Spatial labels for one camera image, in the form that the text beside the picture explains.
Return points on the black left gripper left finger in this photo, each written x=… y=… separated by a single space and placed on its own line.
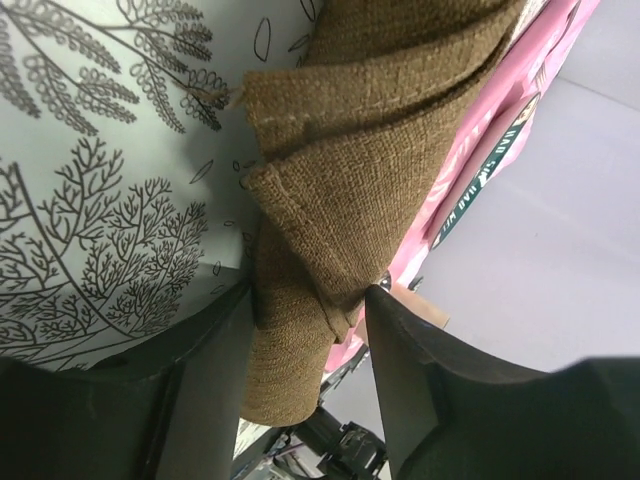
x=167 y=408

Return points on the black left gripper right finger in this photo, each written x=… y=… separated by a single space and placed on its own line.
x=452 y=411

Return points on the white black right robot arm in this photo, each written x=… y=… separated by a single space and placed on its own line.
x=319 y=448

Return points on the floral tablecloth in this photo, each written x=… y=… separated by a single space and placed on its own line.
x=123 y=149

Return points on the brown cloth napkin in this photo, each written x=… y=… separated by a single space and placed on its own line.
x=353 y=141

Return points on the pink floral placemat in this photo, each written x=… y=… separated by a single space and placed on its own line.
x=543 y=39

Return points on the green rimmed white plate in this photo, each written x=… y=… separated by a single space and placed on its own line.
x=498 y=146

